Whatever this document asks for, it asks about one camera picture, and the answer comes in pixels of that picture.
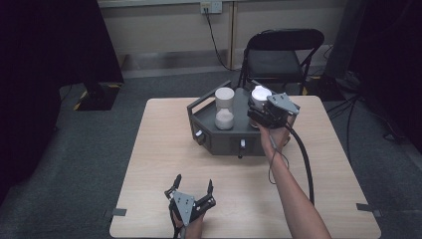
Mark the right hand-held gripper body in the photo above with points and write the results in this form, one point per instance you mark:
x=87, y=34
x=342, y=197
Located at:
x=273, y=111

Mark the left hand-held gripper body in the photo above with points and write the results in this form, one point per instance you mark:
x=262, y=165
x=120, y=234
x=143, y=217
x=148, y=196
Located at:
x=187, y=205

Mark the jar with white spout lid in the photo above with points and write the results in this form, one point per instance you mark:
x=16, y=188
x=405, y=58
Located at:
x=261, y=94

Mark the frosted jar with lid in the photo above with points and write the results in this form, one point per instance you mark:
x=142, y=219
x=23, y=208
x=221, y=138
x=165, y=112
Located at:
x=224, y=109

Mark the dark grey corner rack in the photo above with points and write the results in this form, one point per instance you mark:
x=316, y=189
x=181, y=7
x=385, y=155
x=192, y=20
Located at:
x=212, y=136

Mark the person's left hand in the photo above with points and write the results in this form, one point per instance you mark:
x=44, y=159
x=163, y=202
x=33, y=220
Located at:
x=192, y=229

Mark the person's right hand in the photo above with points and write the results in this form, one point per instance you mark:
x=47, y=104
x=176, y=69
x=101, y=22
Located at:
x=277, y=136

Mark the black folding chair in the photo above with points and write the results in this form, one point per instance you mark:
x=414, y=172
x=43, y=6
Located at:
x=280, y=59

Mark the grey tape strip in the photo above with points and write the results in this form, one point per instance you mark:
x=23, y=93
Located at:
x=366, y=208
x=119, y=212

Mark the black stand base yellow tape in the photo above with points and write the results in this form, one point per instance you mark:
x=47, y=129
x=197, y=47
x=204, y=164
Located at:
x=98, y=96

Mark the dark curtain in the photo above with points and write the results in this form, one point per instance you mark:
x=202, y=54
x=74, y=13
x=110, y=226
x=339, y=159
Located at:
x=394, y=66
x=43, y=83

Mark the white wall socket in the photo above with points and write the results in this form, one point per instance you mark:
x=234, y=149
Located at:
x=211, y=7

